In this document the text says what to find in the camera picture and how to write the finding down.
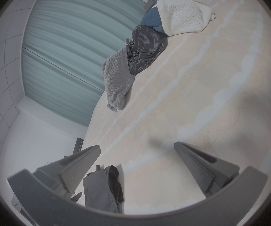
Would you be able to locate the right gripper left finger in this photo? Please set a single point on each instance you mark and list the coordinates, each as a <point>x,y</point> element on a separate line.
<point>76,171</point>

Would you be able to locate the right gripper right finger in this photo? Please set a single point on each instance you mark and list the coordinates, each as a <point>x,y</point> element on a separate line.
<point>203,168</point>

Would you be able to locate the black T-shirt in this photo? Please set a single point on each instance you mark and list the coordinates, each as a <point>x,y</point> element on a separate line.
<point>102,189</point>

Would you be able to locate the bed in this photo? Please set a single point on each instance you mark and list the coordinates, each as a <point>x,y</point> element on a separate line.
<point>208,79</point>

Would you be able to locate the blue-green curtain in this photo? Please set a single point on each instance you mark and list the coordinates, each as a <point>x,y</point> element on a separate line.
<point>79,27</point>
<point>55,83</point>

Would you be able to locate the grey garment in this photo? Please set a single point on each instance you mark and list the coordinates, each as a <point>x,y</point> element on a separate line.
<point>117,81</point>

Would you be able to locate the black satin garment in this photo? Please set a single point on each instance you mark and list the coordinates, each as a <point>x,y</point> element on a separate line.
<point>146,48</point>

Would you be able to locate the white garment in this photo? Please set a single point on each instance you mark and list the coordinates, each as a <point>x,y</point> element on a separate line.
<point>182,18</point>

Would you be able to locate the dark blue garment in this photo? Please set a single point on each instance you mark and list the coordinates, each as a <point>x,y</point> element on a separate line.
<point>153,19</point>

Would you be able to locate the grey bedside table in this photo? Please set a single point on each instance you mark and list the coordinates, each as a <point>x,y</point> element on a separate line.
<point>150,5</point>

